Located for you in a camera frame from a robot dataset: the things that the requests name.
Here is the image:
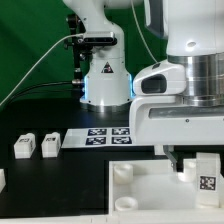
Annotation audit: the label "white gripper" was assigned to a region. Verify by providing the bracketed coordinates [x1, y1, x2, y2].
[129, 96, 224, 172]

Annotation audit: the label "white block left edge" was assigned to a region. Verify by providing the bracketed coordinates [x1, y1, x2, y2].
[0, 169, 6, 193]

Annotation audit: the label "grey camera on base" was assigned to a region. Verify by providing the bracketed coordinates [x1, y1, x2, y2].
[83, 32, 117, 46]

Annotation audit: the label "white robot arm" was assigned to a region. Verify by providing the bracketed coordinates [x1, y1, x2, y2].
[63, 0, 224, 151]

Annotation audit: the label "black cables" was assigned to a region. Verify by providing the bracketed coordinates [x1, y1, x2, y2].
[0, 79, 84, 109]

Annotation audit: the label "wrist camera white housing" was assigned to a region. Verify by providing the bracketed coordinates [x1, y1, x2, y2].
[133, 60, 186, 96]

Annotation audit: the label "white square table top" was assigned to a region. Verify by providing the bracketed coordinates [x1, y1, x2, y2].
[109, 159, 224, 214]

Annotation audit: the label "white board with tags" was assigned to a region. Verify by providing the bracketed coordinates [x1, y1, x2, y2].
[62, 127, 132, 149]

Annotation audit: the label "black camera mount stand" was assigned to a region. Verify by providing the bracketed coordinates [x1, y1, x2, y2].
[64, 14, 91, 100]

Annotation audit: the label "white cable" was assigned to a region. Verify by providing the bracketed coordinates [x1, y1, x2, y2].
[0, 33, 84, 108]

